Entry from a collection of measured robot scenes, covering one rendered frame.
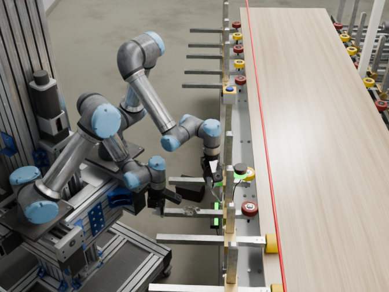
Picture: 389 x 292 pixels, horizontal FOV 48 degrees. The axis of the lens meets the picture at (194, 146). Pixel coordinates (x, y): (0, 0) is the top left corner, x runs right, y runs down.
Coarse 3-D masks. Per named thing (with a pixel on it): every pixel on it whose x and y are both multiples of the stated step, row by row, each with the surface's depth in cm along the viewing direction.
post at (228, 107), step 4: (228, 104) 236; (228, 108) 238; (228, 112) 240; (228, 116) 241; (228, 120) 243; (228, 124) 244; (228, 128) 246; (224, 136) 253; (224, 140) 252; (224, 144) 253; (224, 148) 255; (224, 152) 257; (224, 156) 259; (224, 160) 261; (224, 164) 262
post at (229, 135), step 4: (228, 132) 218; (232, 132) 219; (228, 136) 217; (232, 136) 217; (228, 140) 219; (232, 140) 219; (228, 144) 220; (232, 144) 220; (228, 148) 222; (232, 148) 222; (228, 152) 224; (228, 156) 225; (228, 160) 227; (228, 164) 228; (224, 172) 235; (224, 192) 241
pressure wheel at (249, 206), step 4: (248, 200) 211; (244, 204) 209; (248, 204) 209; (252, 204) 209; (256, 204) 209; (244, 208) 207; (248, 208) 207; (252, 208) 207; (256, 208) 207; (244, 212) 207; (248, 212) 205; (252, 212) 205; (256, 212) 207; (248, 216) 207; (252, 216) 207; (248, 220) 213
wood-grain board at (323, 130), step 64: (256, 64) 324; (320, 64) 324; (256, 128) 260; (320, 128) 259; (384, 128) 259; (256, 192) 217; (320, 192) 216; (384, 192) 216; (320, 256) 185; (384, 256) 185
